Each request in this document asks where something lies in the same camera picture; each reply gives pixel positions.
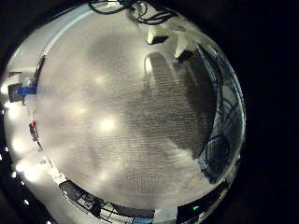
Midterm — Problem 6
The white post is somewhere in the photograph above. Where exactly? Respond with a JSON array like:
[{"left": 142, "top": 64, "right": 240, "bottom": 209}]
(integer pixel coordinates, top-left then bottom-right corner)
[{"left": 154, "top": 207, "right": 178, "bottom": 224}]

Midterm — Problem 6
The dark grey flat box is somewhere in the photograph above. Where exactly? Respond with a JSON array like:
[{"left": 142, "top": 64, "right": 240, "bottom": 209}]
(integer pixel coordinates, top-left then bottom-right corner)
[{"left": 7, "top": 82, "right": 25, "bottom": 104}]

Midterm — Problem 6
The red clamp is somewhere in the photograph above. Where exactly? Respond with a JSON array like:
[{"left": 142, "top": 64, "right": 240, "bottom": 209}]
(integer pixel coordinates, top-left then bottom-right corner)
[{"left": 28, "top": 119, "right": 38, "bottom": 133}]

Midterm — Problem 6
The blue tape strip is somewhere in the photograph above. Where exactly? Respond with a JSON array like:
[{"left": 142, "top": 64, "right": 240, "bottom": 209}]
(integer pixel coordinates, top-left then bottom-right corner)
[{"left": 16, "top": 86, "right": 38, "bottom": 96}]

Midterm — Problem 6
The black cable by table edge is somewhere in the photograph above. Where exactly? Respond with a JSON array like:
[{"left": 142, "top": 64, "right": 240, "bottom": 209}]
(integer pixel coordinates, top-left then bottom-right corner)
[{"left": 88, "top": 0, "right": 126, "bottom": 16}]

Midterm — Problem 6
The black hand cable loop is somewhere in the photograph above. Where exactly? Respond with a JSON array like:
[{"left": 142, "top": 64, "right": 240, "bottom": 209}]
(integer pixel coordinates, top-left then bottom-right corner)
[{"left": 126, "top": 1, "right": 179, "bottom": 26}]

